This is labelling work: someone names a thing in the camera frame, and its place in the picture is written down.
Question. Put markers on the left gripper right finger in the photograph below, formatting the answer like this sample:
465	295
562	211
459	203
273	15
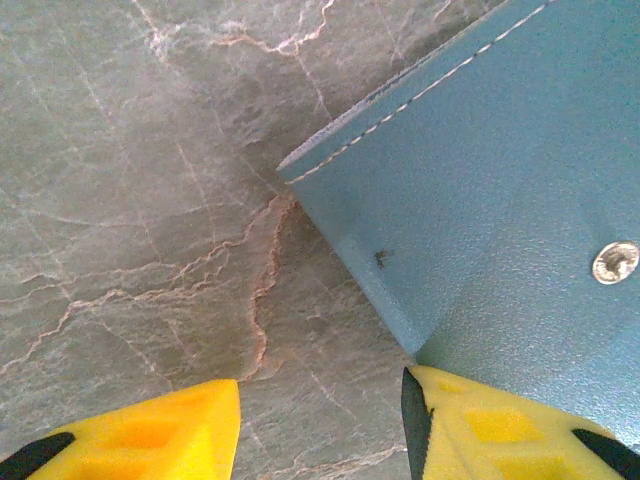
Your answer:
500	440

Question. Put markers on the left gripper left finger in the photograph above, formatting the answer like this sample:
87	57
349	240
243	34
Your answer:
150	440

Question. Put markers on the teal square box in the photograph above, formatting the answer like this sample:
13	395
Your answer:
500	200

